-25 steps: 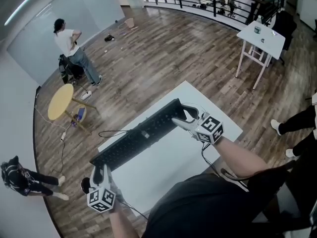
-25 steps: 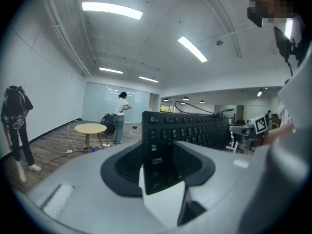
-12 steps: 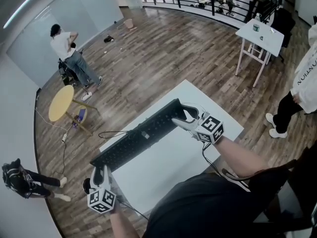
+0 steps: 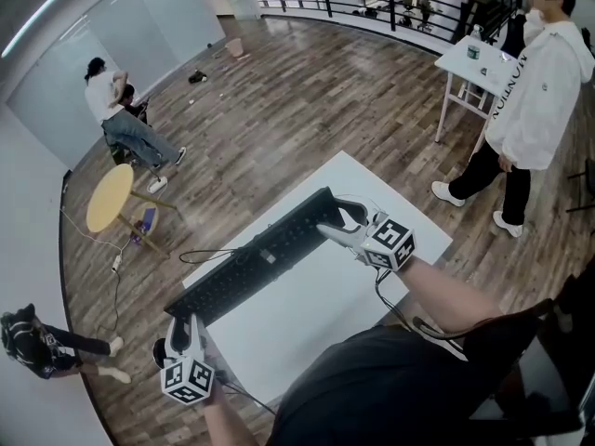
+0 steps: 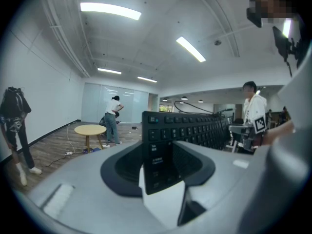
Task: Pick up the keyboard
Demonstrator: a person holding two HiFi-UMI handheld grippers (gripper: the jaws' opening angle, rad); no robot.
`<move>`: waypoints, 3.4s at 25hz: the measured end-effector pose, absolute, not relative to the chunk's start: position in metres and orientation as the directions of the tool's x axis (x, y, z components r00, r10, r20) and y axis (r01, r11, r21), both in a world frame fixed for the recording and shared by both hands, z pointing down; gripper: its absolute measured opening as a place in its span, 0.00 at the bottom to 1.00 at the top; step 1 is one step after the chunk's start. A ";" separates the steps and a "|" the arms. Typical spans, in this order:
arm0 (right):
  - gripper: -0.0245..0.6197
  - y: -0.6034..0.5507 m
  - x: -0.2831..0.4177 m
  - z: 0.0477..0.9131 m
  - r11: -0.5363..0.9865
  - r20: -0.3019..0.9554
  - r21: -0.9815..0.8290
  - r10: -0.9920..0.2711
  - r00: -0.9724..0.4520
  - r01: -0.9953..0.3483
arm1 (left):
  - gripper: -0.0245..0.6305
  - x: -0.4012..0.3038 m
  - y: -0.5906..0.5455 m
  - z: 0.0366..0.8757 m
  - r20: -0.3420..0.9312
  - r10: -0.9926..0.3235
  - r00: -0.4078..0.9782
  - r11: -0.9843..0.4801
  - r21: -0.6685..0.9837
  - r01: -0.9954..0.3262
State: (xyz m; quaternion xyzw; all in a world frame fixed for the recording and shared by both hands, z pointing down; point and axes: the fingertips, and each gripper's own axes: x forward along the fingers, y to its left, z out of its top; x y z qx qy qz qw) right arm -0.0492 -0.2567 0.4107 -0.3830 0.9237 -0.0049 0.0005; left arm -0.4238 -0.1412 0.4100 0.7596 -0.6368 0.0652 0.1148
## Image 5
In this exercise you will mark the person's right forearm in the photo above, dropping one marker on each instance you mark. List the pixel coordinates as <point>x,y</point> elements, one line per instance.
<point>278,133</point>

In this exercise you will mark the black chest mounted phone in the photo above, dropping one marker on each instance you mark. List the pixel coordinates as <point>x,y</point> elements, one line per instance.
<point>281,41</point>

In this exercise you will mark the small black object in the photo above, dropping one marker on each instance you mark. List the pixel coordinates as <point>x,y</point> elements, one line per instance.
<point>134,128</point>

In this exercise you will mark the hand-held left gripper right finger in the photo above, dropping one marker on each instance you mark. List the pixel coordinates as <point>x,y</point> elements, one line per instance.
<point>219,191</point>

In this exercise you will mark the round smoke detector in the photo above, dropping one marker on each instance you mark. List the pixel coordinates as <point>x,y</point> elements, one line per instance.
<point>217,42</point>

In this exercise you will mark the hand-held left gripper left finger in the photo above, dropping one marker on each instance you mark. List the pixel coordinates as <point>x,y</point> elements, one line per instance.
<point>78,179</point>

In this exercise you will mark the white ceiling pipes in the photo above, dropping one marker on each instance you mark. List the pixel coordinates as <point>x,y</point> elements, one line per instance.
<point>81,68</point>

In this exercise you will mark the black head camera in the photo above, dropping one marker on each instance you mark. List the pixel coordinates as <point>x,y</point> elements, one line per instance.
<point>254,17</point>

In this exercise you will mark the person's head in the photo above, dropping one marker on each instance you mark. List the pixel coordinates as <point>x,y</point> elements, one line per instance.
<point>273,1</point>

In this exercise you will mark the round yellow wooden table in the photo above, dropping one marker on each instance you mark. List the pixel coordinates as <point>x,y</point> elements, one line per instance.
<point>90,129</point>

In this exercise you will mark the black keyboard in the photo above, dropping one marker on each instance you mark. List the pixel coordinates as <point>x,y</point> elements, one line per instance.
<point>185,130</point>

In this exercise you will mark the white power strip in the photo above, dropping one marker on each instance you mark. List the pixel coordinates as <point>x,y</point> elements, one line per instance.
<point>105,145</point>
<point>69,153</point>

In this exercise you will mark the frosted glass partition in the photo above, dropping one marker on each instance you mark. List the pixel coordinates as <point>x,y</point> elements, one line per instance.
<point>95,101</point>

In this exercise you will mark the purple blue packets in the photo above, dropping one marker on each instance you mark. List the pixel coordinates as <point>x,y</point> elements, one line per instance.
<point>91,150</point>

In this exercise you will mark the long ceiling light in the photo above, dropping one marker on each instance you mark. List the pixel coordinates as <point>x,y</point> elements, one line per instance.
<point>109,71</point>
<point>147,79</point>
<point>111,10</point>
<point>190,49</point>

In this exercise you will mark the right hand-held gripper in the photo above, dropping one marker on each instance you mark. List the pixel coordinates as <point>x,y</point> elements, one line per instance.
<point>259,125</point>

